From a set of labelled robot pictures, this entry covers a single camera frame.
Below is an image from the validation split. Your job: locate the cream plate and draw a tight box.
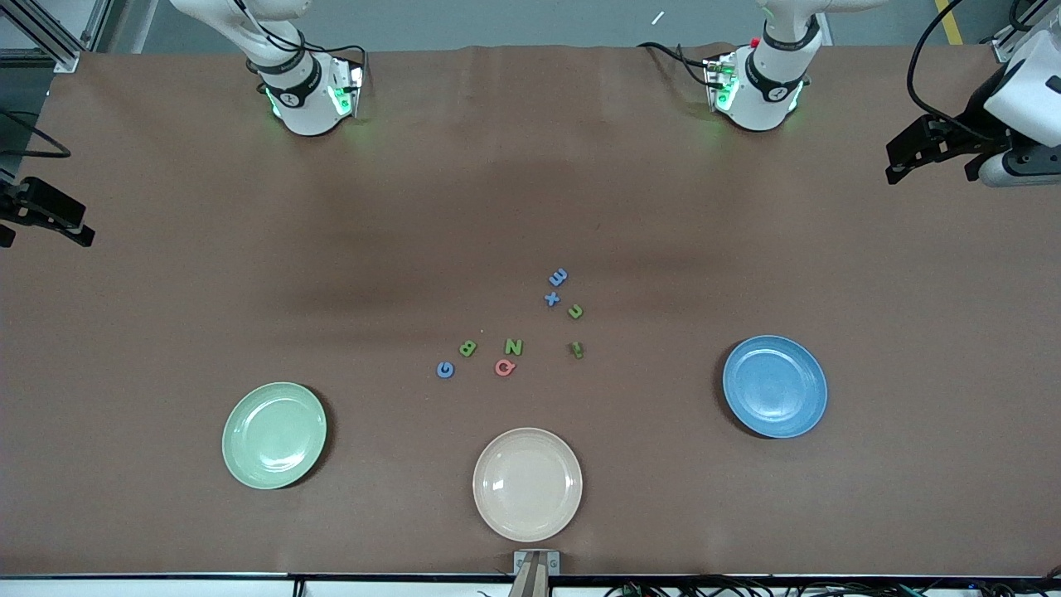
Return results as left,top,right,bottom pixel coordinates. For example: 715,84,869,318
472,427,583,543

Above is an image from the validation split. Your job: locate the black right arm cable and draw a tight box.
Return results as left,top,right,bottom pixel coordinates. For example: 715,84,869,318
0,108,72,159

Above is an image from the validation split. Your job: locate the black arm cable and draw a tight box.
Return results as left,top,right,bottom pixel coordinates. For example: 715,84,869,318
0,108,72,159
907,0,1000,143

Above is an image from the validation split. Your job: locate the light green plate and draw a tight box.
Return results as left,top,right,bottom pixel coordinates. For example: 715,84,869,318
221,381,327,490

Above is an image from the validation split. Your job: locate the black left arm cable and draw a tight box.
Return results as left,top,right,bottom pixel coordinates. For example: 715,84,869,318
907,0,1000,143

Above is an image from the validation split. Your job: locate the blue plate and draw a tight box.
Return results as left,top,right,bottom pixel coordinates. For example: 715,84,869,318
722,335,828,439

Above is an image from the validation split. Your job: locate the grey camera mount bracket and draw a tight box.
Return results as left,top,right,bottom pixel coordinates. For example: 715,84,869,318
512,550,561,597

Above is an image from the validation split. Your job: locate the brown table cover sheet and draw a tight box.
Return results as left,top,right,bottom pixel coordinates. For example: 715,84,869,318
0,43,1061,577

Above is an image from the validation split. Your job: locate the black base cable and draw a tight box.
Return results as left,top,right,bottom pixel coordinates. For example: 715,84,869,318
638,41,714,84
274,37,368,84

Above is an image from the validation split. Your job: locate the grey base connector box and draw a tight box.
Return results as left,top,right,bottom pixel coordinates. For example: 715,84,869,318
703,54,739,113
330,62,366,119

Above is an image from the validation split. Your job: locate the aluminium frame profile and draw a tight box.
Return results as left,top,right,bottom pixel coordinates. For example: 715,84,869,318
79,0,113,52
0,0,84,74
992,0,1047,63

